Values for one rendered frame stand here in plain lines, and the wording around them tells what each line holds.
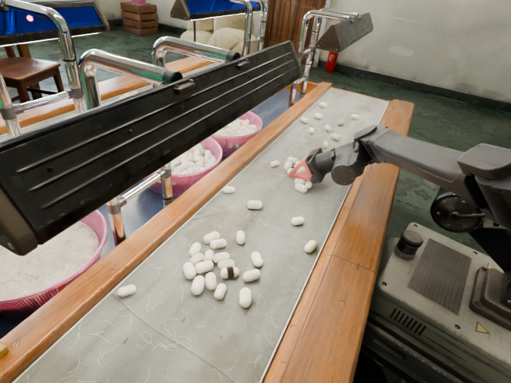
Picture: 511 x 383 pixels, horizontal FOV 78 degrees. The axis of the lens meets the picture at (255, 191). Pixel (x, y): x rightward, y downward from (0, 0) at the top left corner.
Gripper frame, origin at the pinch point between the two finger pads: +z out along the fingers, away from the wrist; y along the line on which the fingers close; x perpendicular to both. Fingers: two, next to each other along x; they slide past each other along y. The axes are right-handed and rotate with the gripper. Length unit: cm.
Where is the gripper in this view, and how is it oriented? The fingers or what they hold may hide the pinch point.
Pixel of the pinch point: (292, 174)
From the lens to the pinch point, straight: 91.3
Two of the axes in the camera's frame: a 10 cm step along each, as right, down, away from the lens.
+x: 4.7, 8.4, 2.6
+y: -4.2, 4.7, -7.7
